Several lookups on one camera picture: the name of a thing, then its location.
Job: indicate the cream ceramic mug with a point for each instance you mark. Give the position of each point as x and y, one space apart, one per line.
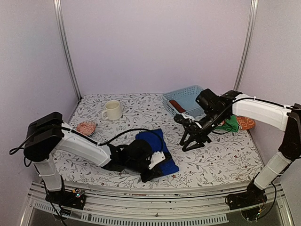
113 111

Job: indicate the orange patterned towel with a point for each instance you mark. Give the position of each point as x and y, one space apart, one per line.
245 123

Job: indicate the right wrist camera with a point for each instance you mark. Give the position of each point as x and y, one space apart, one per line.
184 119

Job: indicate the right aluminium frame post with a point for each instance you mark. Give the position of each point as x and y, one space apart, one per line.
247 43

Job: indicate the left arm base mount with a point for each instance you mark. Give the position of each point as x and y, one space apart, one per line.
75 199

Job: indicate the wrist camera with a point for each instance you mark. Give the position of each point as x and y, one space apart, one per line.
184 119
157 158

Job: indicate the floral table mat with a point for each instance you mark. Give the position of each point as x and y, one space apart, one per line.
229 158

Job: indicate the left aluminium frame post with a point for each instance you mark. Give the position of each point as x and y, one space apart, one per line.
67 54

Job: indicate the aluminium frame post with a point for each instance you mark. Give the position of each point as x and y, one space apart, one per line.
247 43
67 54

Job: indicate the front aluminium rail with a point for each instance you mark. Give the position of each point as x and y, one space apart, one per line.
197 206

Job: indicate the brown towel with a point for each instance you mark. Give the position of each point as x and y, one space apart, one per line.
177 106

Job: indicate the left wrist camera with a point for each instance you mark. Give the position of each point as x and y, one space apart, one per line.
157 158

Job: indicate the light blue plastic basket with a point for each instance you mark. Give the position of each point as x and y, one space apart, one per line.
186 98

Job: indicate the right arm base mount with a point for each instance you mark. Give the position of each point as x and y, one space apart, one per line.
252 196

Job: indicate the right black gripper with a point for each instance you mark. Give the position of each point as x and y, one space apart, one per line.
196 133

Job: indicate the red patterned small bowl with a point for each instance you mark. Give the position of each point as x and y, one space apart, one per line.
86 128

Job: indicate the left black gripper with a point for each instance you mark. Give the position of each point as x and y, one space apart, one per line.
156 172

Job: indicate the green towel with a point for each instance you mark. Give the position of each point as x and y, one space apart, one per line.
231 124

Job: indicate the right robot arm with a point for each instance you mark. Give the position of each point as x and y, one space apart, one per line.
275 121

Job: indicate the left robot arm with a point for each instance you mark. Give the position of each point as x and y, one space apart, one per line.
50 133

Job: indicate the blue towel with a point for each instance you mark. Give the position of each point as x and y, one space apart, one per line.
156 141

